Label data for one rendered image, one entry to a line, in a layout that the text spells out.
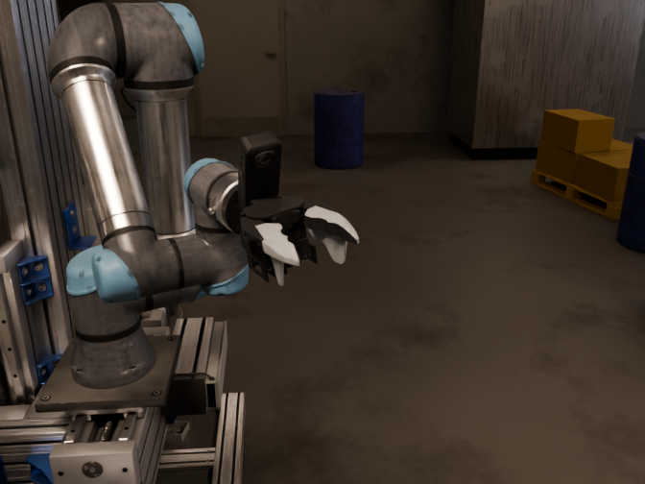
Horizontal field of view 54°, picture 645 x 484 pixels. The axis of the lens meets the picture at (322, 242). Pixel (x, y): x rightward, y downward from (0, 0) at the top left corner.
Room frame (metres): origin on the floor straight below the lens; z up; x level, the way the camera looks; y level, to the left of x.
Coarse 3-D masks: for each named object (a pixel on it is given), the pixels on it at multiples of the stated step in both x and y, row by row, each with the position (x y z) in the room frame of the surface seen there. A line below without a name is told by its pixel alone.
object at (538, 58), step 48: (480, 0) 6.86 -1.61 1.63; (528, 0) 6.75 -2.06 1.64; (576, 0) 6.79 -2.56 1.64; (624, 0) 6.83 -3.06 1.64; (480, 48) 6.73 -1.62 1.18; (528, 48) 6.76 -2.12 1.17; (576, 48) 6.80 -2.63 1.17; (624, 48) 6.84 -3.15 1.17; (480, 96) 6.72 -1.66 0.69; (528, 96) 6.76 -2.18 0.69; (576, 96) 6.80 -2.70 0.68; (624, 96) 6.85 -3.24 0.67; (480, 144) 6.72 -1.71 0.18; (528, 144) 6.77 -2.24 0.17
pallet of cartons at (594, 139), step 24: (552, 120) 5.70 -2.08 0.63; (576, 120) 5.37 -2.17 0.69; (600, 120) 5.39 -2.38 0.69; (552, 144) 5.65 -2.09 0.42; (576, 144) 5.34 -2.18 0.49; (600, 144) 5.40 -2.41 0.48; (624, 144) 5.67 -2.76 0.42; (552, 168) 5.60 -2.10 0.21; (576, 168) 5.32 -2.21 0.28; (600, 168) 5.03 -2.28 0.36; (624, 168) 4.84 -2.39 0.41; (552, 192) 5.54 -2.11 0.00; (576, 192) 5.29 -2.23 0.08; (600, 192) 4.98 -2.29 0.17; (624, 192) 4.85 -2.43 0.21
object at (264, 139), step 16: (240, 144) 0.70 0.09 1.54; (256, 144) 0.69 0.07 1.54; (272, 144) 0.70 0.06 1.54; (240, 160) 0.71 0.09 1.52; (256, 160) 0.69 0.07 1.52; (272, 160) 0.70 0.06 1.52; (240, 176) 0.71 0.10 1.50; (256, 176) 0.71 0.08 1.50; (272, 176) 0.72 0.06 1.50; (240, 192) 0.73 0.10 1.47; (256, 192) 0.72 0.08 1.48; (272, 192) 0.74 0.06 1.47
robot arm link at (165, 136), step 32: (128, 32) 1.02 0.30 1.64; (160, 32) 1.05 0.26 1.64; (192, 32) 1.07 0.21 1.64; (128, 64) 1.03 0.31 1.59; (160, 64) 1.04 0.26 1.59; (192, 64) 1.08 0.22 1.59; (160, 96) 1.05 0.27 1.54; (160, 128) 1.06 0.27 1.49; (160, 160) 1.05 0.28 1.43; (160, 192) 1.06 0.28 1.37; (160, 224) 1.06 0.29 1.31; (192, 224) 1.08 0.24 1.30; (192, 288) 1.05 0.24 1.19
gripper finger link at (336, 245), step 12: (312, 216) 0.67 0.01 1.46; (324, 216) 0.66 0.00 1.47; (336, 216) 0.66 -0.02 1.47; (312, 228) 0.67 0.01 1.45; (324, 228) 0.66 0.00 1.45; (336, 228) 0.64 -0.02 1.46; (348, 228) 0.63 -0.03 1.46; (324, 240) 0.67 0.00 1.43; (336, 240) 0.66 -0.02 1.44; (348, 240) 0.62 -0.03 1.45; (336, 252) 0.66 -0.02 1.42
